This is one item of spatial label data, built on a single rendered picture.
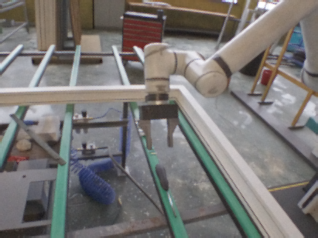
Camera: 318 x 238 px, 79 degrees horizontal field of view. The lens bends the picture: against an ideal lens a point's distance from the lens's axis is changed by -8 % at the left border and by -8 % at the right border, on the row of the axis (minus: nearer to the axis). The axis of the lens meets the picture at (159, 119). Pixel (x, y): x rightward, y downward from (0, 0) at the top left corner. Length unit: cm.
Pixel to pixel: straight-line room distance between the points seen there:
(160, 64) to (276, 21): 37
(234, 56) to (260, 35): 10
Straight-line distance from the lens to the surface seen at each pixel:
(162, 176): 73
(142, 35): 382
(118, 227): 70
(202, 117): 101
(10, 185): 83
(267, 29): 70
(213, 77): 61
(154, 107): 69
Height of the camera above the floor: 145
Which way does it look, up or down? 34 degrees down
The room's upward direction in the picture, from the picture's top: 9 degrees clockwise
